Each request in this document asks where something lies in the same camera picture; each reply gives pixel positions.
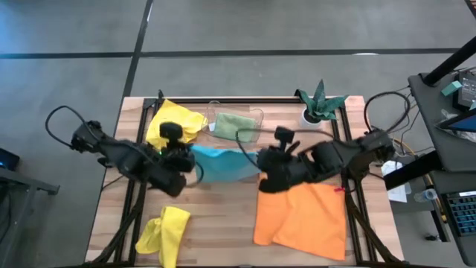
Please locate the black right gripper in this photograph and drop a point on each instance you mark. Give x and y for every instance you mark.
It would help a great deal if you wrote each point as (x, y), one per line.
(282, 165)

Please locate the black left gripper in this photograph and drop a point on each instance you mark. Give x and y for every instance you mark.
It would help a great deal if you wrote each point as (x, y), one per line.
(178, 158)

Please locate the blue microfiber towel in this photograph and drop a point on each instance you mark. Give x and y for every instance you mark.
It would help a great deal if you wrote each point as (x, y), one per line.
(223, 164)

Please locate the clear plastic bin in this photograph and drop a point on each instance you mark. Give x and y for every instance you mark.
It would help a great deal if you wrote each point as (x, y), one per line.
(256, 111)

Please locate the green microfiber towel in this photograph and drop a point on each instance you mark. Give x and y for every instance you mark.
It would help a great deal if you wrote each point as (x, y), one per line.
(232, 126)

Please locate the orange microfiber towel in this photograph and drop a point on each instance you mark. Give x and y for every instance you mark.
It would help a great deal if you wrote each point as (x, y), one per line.
(305, 223)

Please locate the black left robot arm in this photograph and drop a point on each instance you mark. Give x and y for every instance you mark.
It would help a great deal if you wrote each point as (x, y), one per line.
(122, 156)

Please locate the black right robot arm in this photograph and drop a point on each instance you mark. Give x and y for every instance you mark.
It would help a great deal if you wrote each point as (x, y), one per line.
(353, 154)

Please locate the yellow microfiber towel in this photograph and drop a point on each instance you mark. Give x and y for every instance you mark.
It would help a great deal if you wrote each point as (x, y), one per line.
(175, 111)
(163, 234)

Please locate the white plant pot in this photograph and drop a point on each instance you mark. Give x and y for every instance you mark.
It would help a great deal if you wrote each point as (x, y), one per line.
(305, 121)

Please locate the small red tag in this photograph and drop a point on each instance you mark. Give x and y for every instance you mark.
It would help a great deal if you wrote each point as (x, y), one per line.
(339, 190)

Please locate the green snake plant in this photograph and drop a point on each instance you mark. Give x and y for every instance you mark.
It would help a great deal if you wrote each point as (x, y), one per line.
(320, 106)

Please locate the white paper sheet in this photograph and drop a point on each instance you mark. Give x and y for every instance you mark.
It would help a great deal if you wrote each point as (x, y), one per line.
(398, 193)

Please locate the clear plastic bottle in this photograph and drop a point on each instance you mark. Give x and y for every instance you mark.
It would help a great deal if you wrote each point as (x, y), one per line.
(425, 195)

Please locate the dark grey metal stand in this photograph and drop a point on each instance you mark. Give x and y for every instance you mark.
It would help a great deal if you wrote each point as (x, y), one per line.
(22, 182)

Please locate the dark grey desk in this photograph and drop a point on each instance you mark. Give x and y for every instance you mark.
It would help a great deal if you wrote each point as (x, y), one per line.
(427, 123)
(468, 253)

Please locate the dark device blue light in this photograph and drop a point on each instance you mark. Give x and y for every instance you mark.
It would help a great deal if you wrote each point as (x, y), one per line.
(7, 160)

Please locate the dark tablet screen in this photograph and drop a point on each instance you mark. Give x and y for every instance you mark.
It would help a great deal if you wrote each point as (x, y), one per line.
(461, 124)

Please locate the small teal box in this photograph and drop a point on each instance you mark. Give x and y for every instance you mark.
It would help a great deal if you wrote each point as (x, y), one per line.
(451, 88)

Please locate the black keyboard green keys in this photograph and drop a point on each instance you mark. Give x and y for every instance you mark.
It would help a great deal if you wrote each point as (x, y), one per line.
(463, 214)

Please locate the black metal pole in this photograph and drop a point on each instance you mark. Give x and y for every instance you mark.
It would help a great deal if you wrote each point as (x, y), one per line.
(450, 61)

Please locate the black electronic device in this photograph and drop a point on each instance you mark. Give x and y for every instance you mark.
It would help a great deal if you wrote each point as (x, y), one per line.
(468, 91)

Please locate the black aluminium table frame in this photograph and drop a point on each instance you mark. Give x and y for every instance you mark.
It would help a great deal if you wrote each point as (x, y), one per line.
(223, 100)

